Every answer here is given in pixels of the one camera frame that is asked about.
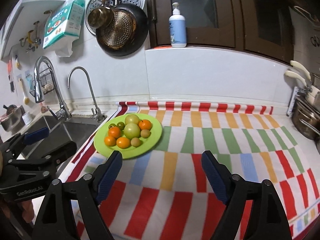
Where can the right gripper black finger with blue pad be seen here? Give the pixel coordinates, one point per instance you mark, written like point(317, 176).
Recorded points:
point(267, 219)
point(55, 219)

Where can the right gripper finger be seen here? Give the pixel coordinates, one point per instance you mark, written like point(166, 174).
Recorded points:
point(52, 159)
point(18, 142)

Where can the small orange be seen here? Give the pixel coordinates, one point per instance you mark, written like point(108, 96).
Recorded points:
point(114, 132)

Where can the dark green small tomato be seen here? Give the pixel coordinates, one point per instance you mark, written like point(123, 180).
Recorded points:
point(121, 125)

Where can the large green apple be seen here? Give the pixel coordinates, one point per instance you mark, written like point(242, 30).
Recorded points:
point(131, 131)

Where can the small yellow-green fruit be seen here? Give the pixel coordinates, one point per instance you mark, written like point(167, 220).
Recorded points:
point(136, 142)

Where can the yellow round fruit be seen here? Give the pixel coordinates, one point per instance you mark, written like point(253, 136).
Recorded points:
point(132, 119)

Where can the small tan round fruit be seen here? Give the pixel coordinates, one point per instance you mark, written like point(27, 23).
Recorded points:
point(145, 133)

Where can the large stemmed orange mandarin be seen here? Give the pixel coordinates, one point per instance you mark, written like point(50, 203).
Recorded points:
point(145, 124)

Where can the tall chrome kitchen faucet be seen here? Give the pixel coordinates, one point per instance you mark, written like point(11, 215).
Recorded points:
point(63, 112)

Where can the stainless steel sink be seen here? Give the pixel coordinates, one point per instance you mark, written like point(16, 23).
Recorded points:
point(77, 129)

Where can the colourful checked cloth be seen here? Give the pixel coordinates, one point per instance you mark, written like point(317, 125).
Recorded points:
point(164, 194)

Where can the lime green plate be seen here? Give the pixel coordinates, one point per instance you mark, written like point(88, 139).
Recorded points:
point(130, 152)

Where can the stainless steel pot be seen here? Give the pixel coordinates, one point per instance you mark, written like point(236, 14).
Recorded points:
point(305, 120)

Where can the teal white paper package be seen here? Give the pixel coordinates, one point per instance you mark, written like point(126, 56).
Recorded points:
point(63, 27)

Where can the white dish rack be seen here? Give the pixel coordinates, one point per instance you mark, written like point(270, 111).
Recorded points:
point(297, 91)

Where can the copper perforated strainer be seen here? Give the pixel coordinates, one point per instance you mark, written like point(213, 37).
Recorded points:
point(118, 32)

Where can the brass small ladle pot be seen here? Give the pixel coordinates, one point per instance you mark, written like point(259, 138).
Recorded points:
point(101, 16)

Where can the black frying pan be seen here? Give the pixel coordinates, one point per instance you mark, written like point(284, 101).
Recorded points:
point(140, 33)

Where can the blue white pump bottle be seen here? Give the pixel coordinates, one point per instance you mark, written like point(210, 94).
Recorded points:
point(177, 28)

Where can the wire sponge basket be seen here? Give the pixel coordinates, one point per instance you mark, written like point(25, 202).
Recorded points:
point(46, 81)

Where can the cream knife handle lower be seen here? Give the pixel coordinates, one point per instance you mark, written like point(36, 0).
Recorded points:
point(298, 77)

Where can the cream knife handle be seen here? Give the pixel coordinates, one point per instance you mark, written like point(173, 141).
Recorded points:
point(300, 67)
point(298, 77)

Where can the cream knife handle upper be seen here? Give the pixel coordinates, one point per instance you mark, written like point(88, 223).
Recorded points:
point(300, 67)

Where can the dark wooden window frame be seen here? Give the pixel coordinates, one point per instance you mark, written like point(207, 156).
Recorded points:
point(262, 27)

